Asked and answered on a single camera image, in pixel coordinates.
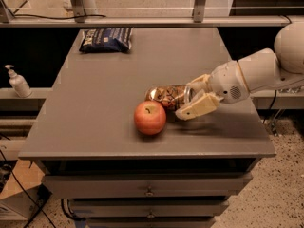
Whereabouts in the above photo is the red apple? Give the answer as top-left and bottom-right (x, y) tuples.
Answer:
(134, 101), (166, 135)

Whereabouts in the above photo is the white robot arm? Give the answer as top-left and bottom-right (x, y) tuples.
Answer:
(175, 23), (304, 121)

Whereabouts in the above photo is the blue chip bag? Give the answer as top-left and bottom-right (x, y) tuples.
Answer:
(79, 28), (132, 53)

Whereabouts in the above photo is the cardboard box on floor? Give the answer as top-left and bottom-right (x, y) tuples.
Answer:
(0, 160), (50, 221)

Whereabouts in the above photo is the right metal frame post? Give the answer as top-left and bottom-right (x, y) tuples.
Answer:
(193, 0), (206, 23)

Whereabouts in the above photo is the black floor cable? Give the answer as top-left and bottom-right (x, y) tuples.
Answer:
(0, 149), (58, 228)

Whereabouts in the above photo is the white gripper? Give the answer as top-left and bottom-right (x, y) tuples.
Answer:
(175, 61), (249, 121)

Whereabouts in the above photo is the black cable on shelf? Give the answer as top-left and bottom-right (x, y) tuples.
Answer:
(0, 0), (107, 21)

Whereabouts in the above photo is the top drawer knob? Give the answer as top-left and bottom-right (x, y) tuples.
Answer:
(145, 187), (154, 197)

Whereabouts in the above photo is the drawer knob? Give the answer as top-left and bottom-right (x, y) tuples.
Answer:
(147, 211), (155, 219)
(145, 187), (154, 197)

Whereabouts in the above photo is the white pump bottle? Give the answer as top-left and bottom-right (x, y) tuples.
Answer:
(5, 65), (31, 98)

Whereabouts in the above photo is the left metal frame post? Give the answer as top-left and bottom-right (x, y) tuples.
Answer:
(70, 0), (86, 23)

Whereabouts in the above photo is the grey drawer cabinet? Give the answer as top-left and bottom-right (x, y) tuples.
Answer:
(20, 28), (275, 228)

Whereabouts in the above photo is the metal frame post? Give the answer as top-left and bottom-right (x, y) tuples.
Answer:
(70, 0), (86, 23)
(193, 0), (206, 23)

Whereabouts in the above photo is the orange soda can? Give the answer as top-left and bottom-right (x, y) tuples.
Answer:
(145, 85), (193, 111)

